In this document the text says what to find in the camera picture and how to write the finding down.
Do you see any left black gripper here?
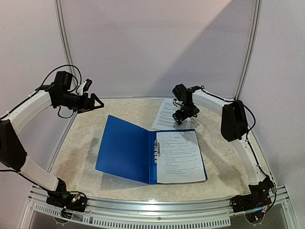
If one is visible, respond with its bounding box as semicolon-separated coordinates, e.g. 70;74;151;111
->
56;91;104;114

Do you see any printed paper sheet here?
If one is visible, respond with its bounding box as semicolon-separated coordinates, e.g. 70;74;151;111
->
156;129;207;184
152;98;191;130

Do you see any metal folder clip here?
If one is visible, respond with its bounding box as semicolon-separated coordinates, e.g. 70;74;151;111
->
153;139;161;164

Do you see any blue plastic folder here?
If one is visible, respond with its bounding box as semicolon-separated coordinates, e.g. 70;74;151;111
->
95;114;208;185

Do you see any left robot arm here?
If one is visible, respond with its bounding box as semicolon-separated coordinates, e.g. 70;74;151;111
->
0;71;104;207

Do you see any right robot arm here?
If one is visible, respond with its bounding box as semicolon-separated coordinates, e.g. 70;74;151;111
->
172;84;276;208

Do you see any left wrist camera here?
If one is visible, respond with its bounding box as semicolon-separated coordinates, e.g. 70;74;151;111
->
76;79;92;95

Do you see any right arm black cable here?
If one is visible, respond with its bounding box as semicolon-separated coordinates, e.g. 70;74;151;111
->
200;85;277;206

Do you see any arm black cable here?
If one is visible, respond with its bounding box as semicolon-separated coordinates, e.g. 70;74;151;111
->
38;65;83;119
200;85;277;206

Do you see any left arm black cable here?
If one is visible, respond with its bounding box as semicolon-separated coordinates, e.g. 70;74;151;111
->
38;65;83;119

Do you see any left aluminium frame post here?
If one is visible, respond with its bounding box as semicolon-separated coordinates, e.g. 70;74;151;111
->
53;0;76;72

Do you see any aluminium frame post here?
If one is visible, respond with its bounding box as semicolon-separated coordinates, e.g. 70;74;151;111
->
234;0;262;99
53;0;76;72

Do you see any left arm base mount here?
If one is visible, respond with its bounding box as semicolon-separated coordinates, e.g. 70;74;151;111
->
46;178;88;212

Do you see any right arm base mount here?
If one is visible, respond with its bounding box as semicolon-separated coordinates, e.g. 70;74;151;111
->
229;182;277;214

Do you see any aluminium front rail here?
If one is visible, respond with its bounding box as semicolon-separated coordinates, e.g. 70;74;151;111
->
20;186;298;229

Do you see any right aluminium frame post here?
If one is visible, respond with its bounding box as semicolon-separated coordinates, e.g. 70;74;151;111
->
234;0;262;99

